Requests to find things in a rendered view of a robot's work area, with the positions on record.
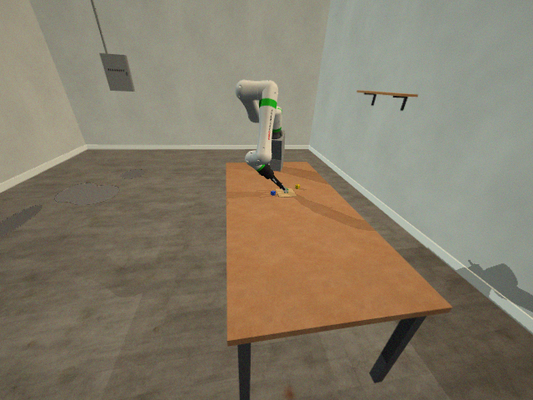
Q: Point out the tan flat mat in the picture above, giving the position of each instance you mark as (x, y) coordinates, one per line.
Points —
(281, 193)

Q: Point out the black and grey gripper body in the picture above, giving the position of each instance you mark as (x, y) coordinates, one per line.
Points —
(269, 175)

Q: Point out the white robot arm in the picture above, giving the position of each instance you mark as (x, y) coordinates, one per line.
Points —
(267, 114)

